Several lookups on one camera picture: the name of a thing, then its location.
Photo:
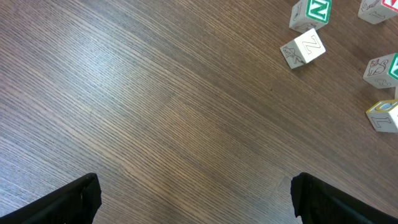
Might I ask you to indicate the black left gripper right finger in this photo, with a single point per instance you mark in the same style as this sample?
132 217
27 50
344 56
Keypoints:
317 202

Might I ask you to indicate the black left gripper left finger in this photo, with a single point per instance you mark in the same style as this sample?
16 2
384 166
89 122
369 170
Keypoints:
76 202

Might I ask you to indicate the plain block blue side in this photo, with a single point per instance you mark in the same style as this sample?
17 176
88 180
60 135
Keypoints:
383 116

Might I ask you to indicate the block with green Z middle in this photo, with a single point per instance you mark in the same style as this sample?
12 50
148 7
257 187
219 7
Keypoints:
381 72

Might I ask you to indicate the block with green z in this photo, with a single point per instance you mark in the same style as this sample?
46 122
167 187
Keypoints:
310 14
381 72

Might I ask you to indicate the plain block green side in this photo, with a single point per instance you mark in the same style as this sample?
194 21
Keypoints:
303 49

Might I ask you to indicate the block with green Z top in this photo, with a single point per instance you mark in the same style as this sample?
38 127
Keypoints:
310 14

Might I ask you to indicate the block with red V top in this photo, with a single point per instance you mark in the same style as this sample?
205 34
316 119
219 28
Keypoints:
376 11

